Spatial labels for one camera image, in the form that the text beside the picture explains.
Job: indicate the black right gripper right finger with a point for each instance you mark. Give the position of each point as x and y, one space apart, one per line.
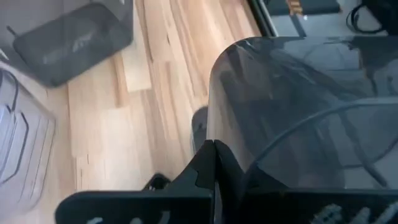
255 205

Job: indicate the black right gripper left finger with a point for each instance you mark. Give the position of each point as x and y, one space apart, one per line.
174 205

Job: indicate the clear plastic storage bin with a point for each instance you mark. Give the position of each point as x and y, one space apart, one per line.
295 102
28 146

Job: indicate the gray plastic storage bin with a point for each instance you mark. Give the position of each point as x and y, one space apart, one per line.
71 46

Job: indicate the black metal table frame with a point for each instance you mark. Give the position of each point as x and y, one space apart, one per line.
262 17

